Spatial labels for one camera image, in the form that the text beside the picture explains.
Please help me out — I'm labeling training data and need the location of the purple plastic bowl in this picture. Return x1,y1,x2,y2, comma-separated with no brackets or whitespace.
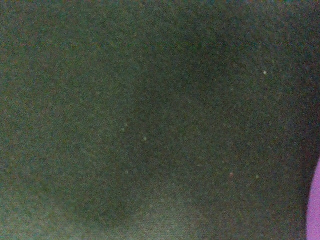
306,160,320,240

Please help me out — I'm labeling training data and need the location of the black tablecloth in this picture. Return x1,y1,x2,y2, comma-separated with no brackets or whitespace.
0,0,320,240

